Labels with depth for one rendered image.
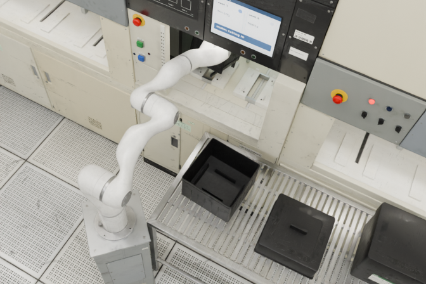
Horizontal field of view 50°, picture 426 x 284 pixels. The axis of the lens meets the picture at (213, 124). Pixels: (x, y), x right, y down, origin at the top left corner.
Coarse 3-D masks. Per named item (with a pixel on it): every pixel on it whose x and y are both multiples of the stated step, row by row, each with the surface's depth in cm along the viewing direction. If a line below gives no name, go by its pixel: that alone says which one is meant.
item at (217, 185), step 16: (208, 144) 224; (224, 144) 224; (208, 160) 237; (224, 160) 235; (240, 160) 226; (192, 176) 228; (208, 176) 232; (224, 176) 231; (240, 176) 233; (256, 176) 227; (192, 192) 217; (208, 192) 225; (224, 192) 227; (240, 192) 227; (208, 208) 219; (224, 208) 209
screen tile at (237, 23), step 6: (216, 6) 180; (222, 6) 178; (228, 6) 177; (234, 6) 175; (216, 12) 182; (228, 12) 179; (234, 12) 178; (216, 18) 185; (222, 18) 183; (228, 18) 182; (240, 18) 178; (228, 24) 184; (234, 24) 182; (240, 24) 181
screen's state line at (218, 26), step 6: (216, 24) 187; (222, 30) 188; (228, 30) 186; (234, 30) 185; (234, 36) 187; (240, 36) 186; (246, 36) 184; (252, 42) 185; (258, 42) 184; (264, 48) 184; (270, 48) 183
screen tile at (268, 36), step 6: (252, 18) 176; (258, 18) 174; (264, 18) 173; (246, 24) 179; (258, 24) 176; (264, 24) 175; (276, 24) 172; (246, 30) 182; (252, 30) 180; (258, 30) 179; (270, 30) 176; (258, 36) 181; (264, 36) 179; (270, 36) 178; (270, 42) 180
